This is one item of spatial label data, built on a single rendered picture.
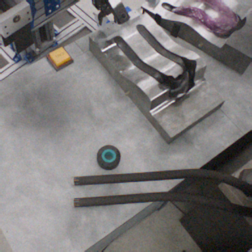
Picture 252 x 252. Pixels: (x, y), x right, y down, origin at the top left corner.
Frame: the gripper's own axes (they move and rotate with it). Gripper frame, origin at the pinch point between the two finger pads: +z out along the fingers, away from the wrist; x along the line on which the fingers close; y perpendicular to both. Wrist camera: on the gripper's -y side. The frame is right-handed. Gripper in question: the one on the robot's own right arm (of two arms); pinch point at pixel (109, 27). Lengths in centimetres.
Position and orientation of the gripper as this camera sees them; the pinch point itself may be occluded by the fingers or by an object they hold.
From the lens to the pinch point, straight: 141.3
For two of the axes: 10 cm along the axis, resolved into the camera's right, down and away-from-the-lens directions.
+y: -5.6, -7.2, 4.1
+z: 0.1, 4.9, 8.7
